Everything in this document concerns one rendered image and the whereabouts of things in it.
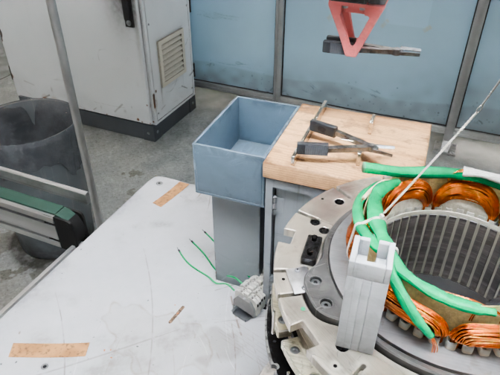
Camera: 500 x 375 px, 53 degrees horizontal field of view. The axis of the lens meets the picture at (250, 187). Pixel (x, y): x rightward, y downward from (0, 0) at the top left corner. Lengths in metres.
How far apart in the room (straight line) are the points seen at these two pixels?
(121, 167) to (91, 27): 0.73
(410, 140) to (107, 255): 0.57
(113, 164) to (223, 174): 2.04
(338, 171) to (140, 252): 0.45
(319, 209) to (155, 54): 2.26
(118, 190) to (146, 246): 1.56
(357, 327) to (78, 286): 0.62
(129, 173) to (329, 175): 2.05
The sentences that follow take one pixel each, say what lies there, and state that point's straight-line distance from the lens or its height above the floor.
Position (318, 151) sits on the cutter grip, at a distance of 0.64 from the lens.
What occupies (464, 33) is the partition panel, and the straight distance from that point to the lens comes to 2.72.
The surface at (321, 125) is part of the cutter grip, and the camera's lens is 0.69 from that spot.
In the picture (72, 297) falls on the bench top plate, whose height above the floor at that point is 0.78.
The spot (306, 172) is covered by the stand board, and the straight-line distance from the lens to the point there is 0.64.
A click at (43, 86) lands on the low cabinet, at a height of 0.21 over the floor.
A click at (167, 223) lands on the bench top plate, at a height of 0.78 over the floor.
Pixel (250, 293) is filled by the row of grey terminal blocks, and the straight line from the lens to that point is 0.81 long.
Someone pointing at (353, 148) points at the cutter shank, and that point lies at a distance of 0.65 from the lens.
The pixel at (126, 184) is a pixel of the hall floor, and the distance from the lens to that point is 2.55.
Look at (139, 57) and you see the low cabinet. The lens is 2.67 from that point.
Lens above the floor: 1.41
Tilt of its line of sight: 35 degrees down
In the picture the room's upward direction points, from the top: straight up
